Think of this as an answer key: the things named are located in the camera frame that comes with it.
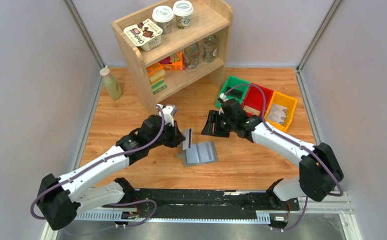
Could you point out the tan card in red bin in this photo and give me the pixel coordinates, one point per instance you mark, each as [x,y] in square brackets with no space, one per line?
[252,111]

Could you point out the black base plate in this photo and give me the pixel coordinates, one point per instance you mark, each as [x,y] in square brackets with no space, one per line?
[207,204]

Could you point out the clear glass jar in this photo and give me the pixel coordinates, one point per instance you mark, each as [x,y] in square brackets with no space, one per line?
[191,55]
[210,48]

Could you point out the left clear glass jar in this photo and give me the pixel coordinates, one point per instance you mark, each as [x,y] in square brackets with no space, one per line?
[191,55]

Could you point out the black card in green bin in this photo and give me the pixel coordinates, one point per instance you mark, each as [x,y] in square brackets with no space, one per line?
[235,93]

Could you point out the green plastic bin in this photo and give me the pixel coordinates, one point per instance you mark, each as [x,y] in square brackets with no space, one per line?
[239,83]

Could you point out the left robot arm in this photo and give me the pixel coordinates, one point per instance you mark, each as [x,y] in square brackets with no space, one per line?
[61,199]

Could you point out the right paper coffee cup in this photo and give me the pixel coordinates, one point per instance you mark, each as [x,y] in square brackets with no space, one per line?
[183,10]

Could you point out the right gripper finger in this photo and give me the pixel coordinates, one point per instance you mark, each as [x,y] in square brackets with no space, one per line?
[209,128]
[220,128]

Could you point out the green squeeze bottle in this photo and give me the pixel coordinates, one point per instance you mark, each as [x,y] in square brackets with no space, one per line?
[111,83]

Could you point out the white credit card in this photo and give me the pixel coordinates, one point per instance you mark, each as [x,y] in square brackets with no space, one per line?
[187,143]
[276,119]
[278,110]

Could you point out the paper coffee cup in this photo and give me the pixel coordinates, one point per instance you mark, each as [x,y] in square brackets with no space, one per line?
[163,16]
[183,10]

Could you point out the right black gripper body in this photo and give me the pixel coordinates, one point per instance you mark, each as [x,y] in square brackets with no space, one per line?
[217,123]

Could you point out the left paper coffee cup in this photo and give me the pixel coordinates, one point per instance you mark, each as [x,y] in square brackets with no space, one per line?
[163,16]

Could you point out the orange snack package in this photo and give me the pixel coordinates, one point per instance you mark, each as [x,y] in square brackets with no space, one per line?
[174,62]

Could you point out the wooden shelf unit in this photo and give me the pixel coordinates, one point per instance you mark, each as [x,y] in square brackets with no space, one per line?
[209,17]

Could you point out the Chobani yogurt pack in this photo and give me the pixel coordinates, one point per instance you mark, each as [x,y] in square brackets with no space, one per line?
[145,34]

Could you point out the yellow plastic bin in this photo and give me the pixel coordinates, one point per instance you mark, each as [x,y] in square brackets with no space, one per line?
[287,101]

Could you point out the stacked sponges pack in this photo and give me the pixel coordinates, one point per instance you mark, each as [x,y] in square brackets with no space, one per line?
[156,74]

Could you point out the red plastic bin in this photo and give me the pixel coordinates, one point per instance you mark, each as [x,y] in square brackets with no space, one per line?
[258,97]

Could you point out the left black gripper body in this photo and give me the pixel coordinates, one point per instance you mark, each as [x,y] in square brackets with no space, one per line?
[175,136]

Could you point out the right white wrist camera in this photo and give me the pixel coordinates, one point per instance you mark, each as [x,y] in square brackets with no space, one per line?
[222,98]

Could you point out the right clear glass jar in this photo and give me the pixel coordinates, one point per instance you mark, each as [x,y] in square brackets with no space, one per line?
[210,48]

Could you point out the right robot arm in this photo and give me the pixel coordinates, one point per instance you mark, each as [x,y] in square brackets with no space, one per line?
[319,169]

